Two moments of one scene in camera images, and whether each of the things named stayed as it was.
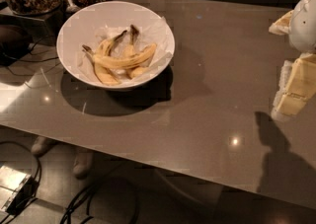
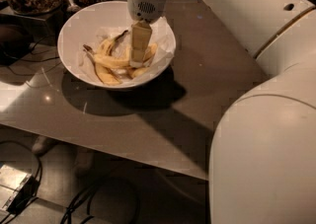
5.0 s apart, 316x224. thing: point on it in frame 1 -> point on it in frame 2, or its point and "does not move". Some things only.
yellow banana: (114, 63) does not move
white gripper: (304, 21) -> (145, 5)
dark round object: (15, 41) does not move
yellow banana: (103, 48) does not move
